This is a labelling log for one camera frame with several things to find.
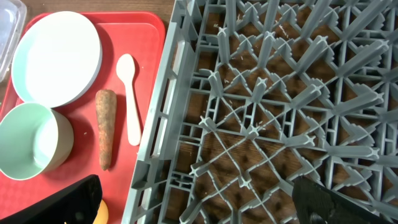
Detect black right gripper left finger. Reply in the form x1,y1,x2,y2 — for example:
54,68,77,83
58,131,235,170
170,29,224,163
1,174,103,224

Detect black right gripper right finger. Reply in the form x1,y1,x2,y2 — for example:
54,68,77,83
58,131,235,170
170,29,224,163
292,177,386,224

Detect yellow cup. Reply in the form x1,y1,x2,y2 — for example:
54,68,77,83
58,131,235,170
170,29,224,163
93,200,109,224

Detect mint green bowl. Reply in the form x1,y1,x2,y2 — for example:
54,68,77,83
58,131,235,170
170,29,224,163
1,103,74,180

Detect large light blue plate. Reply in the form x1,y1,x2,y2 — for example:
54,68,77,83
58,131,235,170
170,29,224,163
11,11,103,108

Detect grey dishwasher rack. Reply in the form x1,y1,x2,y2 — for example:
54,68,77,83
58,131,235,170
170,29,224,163
122,1,397,223

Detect brown carrot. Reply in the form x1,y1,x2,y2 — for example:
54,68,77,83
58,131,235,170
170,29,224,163
95,90,117,170

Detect white plastic spoon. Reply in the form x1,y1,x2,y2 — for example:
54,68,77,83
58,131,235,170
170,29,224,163
116,54,142,146

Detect clear plastic bin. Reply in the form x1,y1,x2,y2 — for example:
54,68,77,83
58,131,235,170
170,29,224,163
0,0,27,82

